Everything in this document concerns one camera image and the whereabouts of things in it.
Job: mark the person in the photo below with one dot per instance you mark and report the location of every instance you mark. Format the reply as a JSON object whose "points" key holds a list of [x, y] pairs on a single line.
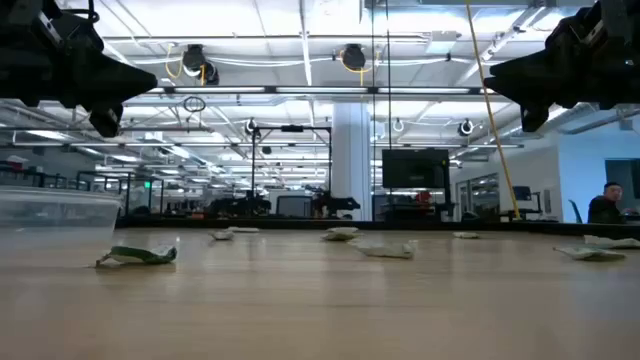
{"points": [[602, 210]]}

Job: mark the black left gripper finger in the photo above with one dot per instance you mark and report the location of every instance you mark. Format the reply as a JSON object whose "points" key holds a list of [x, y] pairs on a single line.
{"points": [[125, 95], [122, 74]]}

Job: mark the clear plastic bin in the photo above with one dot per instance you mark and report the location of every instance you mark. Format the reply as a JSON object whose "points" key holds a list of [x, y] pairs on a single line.
{"points": [[55, 215]]}

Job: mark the large black monitor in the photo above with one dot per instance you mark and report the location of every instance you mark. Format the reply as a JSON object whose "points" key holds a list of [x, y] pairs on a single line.
{"points": [[415, 169]]}

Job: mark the green-edged white sweetener packet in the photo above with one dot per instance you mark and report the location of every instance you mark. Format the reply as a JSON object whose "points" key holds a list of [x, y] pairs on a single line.
{"points": [[140, 255]]}

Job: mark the black workstation robot arm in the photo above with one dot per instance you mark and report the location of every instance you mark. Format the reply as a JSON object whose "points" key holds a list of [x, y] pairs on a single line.
{"points": [[332, 204], [240, 206]]}

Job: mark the small black monitor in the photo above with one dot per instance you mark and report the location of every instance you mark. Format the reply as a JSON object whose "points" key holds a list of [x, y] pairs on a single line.
{"points": [[522, 193]]}

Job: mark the long LED light bar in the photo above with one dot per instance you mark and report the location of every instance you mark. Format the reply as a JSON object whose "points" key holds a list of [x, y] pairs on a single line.
{"points": [[320, 90]]}

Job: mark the grey framed panel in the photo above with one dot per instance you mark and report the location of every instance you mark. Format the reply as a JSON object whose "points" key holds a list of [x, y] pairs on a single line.
{"points": [[294, 206]]}

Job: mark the white building column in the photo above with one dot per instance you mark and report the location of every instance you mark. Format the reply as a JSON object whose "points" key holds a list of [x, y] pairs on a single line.
{"points": [[350, 160]]}

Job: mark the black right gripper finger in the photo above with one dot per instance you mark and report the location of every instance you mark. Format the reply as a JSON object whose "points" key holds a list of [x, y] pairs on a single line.
{"points": [[525, 71], [525, 92]]}

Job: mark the black metal frame stand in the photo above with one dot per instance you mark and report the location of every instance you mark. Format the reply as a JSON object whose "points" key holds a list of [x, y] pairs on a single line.
{"points": [[292, 128]]}

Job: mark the red round object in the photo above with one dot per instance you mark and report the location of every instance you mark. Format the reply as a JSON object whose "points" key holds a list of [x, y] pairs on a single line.
{"points": [[424, 198]]}

